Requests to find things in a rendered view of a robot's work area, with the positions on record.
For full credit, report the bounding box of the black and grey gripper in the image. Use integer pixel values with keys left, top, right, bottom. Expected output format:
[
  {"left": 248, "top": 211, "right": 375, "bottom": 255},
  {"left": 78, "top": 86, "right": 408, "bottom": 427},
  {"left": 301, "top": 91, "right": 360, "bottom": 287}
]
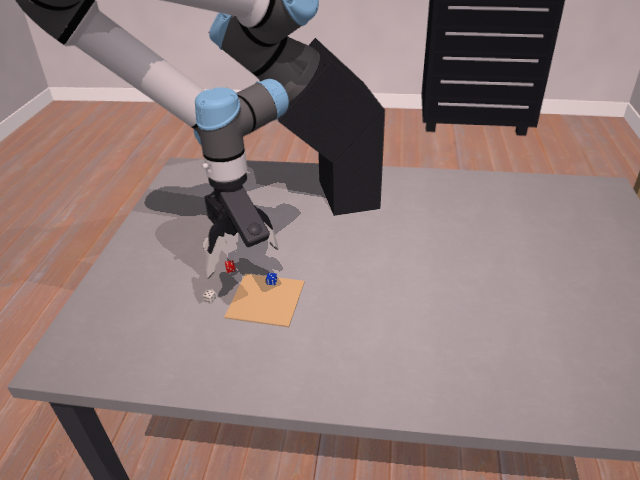
[{"left": 203, "top": 173, "right": 279, "bottom": 279}]

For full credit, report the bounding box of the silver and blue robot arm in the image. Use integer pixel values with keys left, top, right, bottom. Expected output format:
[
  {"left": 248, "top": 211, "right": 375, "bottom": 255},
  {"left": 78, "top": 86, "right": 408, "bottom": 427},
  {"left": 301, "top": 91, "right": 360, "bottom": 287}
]
[{"left": 15, "top": 0, "right": 320, "bottom": 247}]

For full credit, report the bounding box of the white die with black pips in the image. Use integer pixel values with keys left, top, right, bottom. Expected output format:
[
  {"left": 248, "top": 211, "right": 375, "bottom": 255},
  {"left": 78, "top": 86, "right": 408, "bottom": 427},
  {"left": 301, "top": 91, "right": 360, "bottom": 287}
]
[{"left": 203, "top": 290, "right": 216, "bottom": 304}]

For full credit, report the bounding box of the orange mat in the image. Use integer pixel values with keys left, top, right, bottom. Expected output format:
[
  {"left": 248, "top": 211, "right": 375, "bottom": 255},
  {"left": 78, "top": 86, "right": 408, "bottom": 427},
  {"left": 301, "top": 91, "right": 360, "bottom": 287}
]
[{"left": 224, "top": 274, "right": 305, "bottom": 327}]

